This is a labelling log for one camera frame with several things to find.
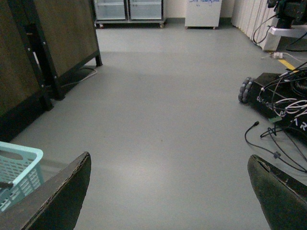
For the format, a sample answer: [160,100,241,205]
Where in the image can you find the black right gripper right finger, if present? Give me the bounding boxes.
[248,154,307,230]

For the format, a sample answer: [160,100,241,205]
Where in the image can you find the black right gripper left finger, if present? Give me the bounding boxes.
[0,152,92,230]

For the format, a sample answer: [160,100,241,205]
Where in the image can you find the dark wooden display stand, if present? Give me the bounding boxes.
[0,0,102,142]

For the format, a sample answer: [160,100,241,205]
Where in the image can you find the grey omni wheel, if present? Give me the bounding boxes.
[238,77,254,104]

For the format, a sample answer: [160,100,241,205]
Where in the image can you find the white chest freezer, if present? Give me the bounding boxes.
[185,0,222,29]

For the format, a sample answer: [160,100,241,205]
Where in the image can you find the black loose floor cable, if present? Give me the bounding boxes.
[244,121,307,173]

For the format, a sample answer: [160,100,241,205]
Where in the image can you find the light blue plastic basket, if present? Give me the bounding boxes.
[0,141,44,213]

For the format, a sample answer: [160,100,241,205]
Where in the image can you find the white power strip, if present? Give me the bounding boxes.
[260,51,307,63]

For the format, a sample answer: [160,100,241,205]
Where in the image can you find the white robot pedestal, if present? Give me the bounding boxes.
[260,24,307,51]

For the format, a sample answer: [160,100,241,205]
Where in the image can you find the glass door refrigerator cabinet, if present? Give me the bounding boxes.
[93,0,166,28]

